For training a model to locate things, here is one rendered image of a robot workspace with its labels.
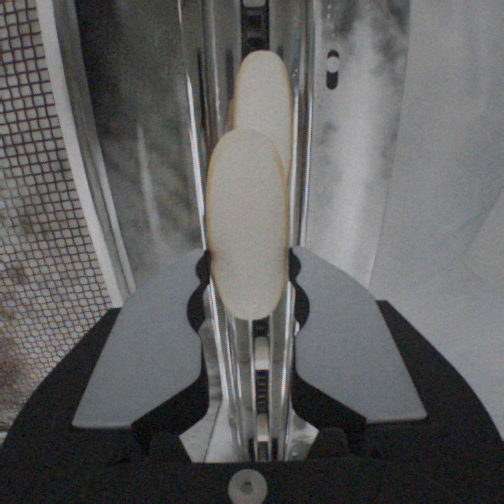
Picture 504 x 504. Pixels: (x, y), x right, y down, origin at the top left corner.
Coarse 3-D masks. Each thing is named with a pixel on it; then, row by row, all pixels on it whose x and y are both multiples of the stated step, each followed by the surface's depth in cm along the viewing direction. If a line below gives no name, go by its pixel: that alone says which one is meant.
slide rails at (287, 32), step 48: (288, 0) 14; (240, 48) 16; (288, 48) 16; (288, 192) 20; (288, 240) 22; (288, 288) 24; (240, 336) 27; (288, 336) 27; (240, 384) 30; (288, 384) 31; (240, 432) 36
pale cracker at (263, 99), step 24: (240, 72) 16; (264, 72) 16; (240, 96) 16; (264, 96) 16; (288, 96) 16; (240, 120) 17; (264, 120) 17; (288, 120) 17; (288, 144) 18; (288, 168) 19
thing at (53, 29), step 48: (48, 0) 10; (0, 48) 12; (48, 48) 12; (0, 96) 13; (0, 192) 15; (48, 192) 16; (96, 192) 16; (48, 240) 17; (96, 240) 17; (48, 288) 18; (48, 336) 20; (0, 384) 22; (0, 432) 24
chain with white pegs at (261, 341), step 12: (252, 0) 14; (264, 0) 14; (252, 12) 16; (264, 12) 15; (264, 24) 16; (252, 36) 16; (264, 36) 16; (264, 48) 16; (264, 324) 28; (264, 336) 28; (264, 348) 27; (264, 360) 26; (264, 372) 32; (264, 384) 32; (264, 396) 33; (264, 408) 35; (264, 420) 34; (264, 432) 33; (264, 444) 39; (264, 456) 41
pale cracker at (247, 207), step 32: (224, 160) 11; (256, 160) 11; (224, 192) 12; (256, 192) 12; (224, 224) 13; (256, 224) 12; (288, 224) 13; (224, 256) 13; (256, 256) 13; (224, 288) 14; (256, 288) 14
